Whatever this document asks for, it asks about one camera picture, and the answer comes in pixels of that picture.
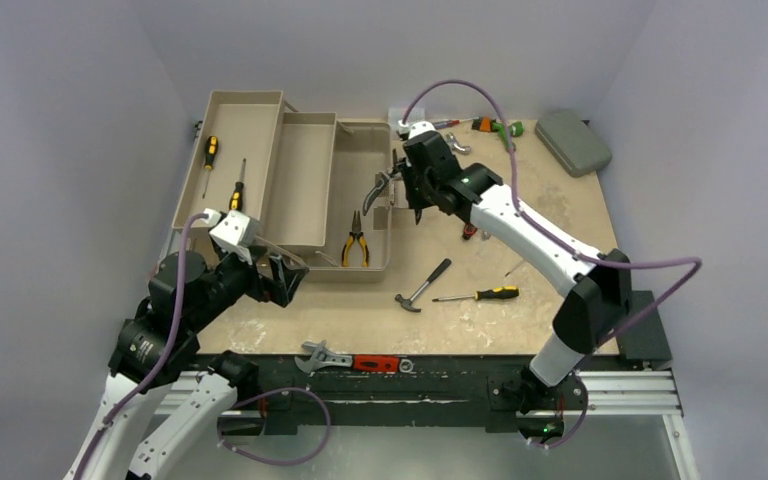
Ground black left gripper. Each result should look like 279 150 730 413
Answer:
187 242 306 331

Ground yellow black pliers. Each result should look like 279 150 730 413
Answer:
341 210 370 268

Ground small black hammer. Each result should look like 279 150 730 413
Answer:
394 258 452 313

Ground black yellow short screwdriver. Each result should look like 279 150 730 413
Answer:
228 158 247 212

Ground beige translucent plastic toolbox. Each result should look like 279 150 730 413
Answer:
172 90 396 283

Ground black thin screwdriver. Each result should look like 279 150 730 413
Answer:
504 260 527 277

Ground black long screwdriver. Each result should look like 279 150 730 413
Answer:
433 286 520 302

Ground black yellow stubby screwdriver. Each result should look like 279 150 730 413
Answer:
202 135 220 199

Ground red black utility knife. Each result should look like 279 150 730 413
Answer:
461 222 477 241

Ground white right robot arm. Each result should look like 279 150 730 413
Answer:
397 128 631 407

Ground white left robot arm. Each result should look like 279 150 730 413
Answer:
65 250 308 479

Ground silver metal socket fitting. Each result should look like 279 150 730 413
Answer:
444 133 472 155

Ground clear small parts box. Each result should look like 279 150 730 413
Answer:
387 107 425 140

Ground red blue small screwdriver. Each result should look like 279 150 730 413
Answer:
431 118 475 129

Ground grey plastic case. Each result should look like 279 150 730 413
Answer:
535 109 613 178

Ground black right side block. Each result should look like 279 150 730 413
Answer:
616 309 673 370

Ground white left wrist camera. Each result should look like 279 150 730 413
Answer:
203 209 260 265

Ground green orange hose nozzle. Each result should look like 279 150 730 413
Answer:
471 116 525 151

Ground red handled adjustable wrench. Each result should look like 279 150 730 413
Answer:
294 340 414 374

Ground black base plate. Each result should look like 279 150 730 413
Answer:
218 355 587 438

